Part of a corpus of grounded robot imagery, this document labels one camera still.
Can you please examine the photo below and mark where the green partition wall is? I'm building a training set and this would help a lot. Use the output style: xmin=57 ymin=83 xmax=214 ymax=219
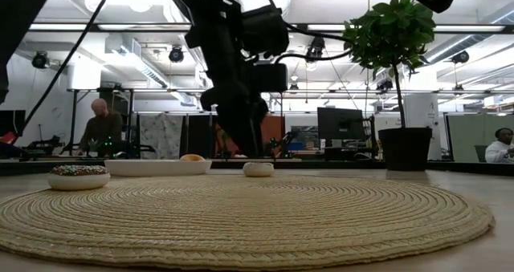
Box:
xmin=446 ymin=113 xmax=514 ymax=164

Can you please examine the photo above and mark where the black wall screen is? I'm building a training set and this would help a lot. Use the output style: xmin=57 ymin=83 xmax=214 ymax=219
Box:
xmin=0 ymin=110 xmax=27 ymax=139

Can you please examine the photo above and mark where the person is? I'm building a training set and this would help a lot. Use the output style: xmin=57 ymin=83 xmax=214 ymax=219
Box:
xmin=484 ymin=127 xmax=514 ymax=164
xmin=78 ymin=98 xmax=124 ymax=157

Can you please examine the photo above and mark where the potted green plant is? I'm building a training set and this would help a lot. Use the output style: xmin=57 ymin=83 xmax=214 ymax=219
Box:
xmin=341 ymin=0 xmax=438 ymax=172

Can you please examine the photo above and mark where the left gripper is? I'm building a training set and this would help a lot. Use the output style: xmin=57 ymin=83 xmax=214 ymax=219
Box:
xmin=184 ymin=0 xmax=290 ymax=159

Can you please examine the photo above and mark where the small white frosted donut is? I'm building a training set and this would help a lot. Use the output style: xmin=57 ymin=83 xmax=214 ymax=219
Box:
xmin=242 ymin=161 xmax=275 ymax=178

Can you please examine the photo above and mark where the black computer monitor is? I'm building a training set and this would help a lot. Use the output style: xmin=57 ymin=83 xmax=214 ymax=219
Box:
xmin=316 ymin=107 xmax=365 ymax=144

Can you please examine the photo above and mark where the small chocolate sprinkle donut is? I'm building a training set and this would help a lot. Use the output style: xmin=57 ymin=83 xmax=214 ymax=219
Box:
xmin=47 ymin=164 xmax=112 ymax=192

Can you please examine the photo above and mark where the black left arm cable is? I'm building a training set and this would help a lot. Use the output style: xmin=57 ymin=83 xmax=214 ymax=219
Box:
xmin=22 ymin=0 xmax=118 ymax=132

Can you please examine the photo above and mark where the red partition panel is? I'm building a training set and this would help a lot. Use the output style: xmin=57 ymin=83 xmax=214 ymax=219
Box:
xmin=260 ymin=114 xmax=285 ymax=147

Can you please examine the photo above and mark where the grey marbled curtain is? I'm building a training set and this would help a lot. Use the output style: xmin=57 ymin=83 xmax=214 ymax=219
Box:
xmin=138 ymin=114 xmax=184 ymax=160

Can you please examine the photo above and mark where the white round plate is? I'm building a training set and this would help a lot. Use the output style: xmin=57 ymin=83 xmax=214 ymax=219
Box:
xmin=104 ymin=158 xmax=213 ymax=178

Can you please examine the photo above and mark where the round woven straw placemat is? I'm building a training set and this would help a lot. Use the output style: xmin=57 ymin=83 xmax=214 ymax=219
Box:
xmin=0 ymin=174 xmax=495 ymax=271

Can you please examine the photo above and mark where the green chair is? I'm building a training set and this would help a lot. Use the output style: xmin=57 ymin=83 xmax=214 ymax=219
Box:
xmin=473 ymin=144 xmax=489 ymax=163

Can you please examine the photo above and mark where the white cylindrical column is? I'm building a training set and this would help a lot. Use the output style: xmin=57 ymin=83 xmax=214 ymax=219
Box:
xmin=402 ymin=93 xmax=442 ymax=160

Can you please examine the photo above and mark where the black aluminium table frame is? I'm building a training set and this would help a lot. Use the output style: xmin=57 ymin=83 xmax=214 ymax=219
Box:
xmin=0 ymin=158 xmax=514 ymax=177

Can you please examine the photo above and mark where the black ceiling spotlight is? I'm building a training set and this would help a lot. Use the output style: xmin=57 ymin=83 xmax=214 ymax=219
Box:
xmin=168 ymin=45 xmax=185 ymax=64
xmin=450 ymin=49 xmax=470 ymax=64
xmin=31 ymin=51 xmax=51 ymax=71

